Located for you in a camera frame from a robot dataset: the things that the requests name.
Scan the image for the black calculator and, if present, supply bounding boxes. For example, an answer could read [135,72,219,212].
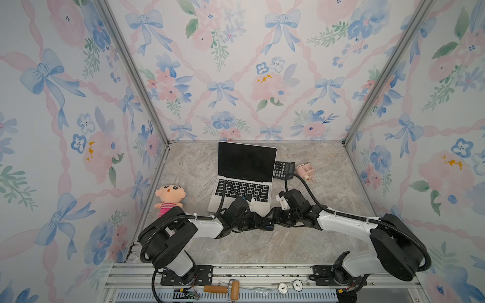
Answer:
[273,161,296,180]

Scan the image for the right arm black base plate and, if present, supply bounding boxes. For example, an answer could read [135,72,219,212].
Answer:
[308,265,367,288]

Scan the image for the silver laptop black screen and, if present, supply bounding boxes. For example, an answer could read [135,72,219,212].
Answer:
[207,141,277,217]

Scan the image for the plush doll pink striped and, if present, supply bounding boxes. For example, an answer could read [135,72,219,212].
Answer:
[154,184,186,217]

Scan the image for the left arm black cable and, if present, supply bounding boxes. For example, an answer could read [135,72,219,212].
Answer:
[139,181,243,303]

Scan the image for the white round knob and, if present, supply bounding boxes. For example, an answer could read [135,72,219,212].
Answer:
[278,282,289,294]
[292,280,303,292]

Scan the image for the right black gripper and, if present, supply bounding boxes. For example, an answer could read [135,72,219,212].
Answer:
[262,206,301,227]

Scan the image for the wrist white camera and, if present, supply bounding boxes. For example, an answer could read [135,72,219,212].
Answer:
[246,198,264,212]
[275,191,290,211]

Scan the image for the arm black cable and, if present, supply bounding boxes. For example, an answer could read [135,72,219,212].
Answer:
[139,181,243,303]
[283,173,433,273]

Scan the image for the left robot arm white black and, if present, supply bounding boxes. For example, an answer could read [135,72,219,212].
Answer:
[138,198,275,285]

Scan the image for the white round knob right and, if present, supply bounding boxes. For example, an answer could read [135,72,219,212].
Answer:
[292,280,303,292]

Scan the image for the pink small toy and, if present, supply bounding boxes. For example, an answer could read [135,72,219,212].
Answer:
[296,162,315,181]

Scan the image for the white round knob left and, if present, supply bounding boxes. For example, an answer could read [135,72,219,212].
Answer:
[278,282,289,294]

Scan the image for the wooden handle roller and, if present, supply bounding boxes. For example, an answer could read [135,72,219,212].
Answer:
[203,279,240,302]

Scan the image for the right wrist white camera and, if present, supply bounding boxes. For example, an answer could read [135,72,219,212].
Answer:
[275,191,290,211]

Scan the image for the aluminium front rail frame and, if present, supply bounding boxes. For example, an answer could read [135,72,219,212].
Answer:
[99,263,429,302]

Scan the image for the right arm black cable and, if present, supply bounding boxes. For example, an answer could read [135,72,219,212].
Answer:
[283,173,433,273]

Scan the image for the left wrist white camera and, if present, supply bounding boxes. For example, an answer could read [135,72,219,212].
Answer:
[246,198,264,212]

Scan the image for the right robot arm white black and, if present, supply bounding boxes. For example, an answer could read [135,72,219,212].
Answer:
[268,189,432,285]

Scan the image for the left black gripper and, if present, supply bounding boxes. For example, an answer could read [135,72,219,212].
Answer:
[232,212,266,232]

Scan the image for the small electronics board wires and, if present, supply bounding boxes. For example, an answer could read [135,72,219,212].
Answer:
[173,285,200,302]

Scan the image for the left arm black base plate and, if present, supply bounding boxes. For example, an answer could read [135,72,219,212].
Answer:
[160,265,214,287]

